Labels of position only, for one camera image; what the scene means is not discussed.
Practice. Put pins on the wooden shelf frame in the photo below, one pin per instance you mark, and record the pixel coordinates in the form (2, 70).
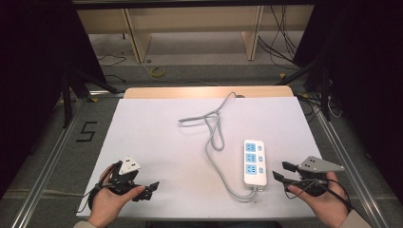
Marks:
(196, 15)

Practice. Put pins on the metal rail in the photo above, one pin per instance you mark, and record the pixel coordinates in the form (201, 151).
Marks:
(47, 164)
(348, 158)

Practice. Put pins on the black stand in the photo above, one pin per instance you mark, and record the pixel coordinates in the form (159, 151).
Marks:
(323, 91)
(68, 101)

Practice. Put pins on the person's right hand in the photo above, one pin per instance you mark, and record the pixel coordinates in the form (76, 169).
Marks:
(328, 202)

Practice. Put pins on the wooden table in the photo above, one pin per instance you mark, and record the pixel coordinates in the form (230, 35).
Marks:
(190, 92)

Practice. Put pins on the white power strip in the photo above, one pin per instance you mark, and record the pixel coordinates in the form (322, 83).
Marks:
(255, 163)

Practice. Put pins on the white board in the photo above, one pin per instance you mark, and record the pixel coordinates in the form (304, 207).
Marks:
(158, 152)

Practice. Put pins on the person's left hand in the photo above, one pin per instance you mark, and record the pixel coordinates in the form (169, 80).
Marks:
(106, 202)

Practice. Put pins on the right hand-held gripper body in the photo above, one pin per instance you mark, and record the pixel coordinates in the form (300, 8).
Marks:
(316, 167)

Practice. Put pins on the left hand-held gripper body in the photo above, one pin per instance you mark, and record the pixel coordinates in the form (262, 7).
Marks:
(124, 180)

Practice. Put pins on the black curtain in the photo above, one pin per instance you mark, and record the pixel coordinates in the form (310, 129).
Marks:
(367, 79)
(31, 79)

